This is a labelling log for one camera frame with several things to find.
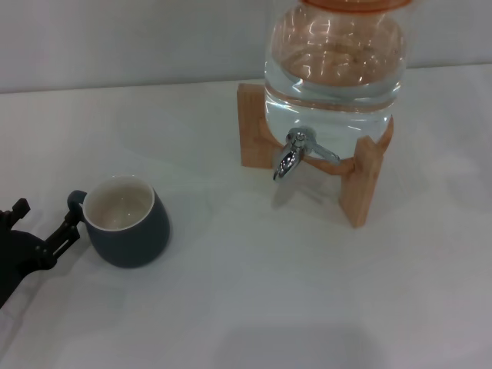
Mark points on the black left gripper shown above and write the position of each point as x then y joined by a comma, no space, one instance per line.
17,257

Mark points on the chrome faucet tap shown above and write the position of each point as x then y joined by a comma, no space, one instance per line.
286,159

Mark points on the wooden dispenser stand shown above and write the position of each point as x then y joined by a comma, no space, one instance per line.
361,184

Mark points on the dark grey ceramic mug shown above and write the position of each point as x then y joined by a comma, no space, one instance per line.
130,242

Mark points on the glass water dispenser jar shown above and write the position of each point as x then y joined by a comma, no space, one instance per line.
334,77

